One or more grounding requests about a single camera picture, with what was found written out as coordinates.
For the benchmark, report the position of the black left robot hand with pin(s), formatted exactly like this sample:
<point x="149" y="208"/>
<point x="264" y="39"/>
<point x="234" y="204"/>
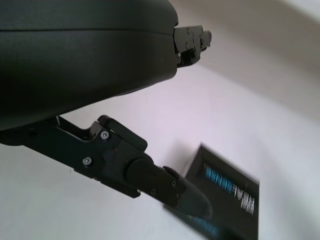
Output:
<point x="75" y="62"/>

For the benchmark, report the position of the black RealSense box lid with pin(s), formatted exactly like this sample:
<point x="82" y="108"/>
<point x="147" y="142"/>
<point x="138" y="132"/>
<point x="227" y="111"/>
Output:
<point x="225" y="190"/>

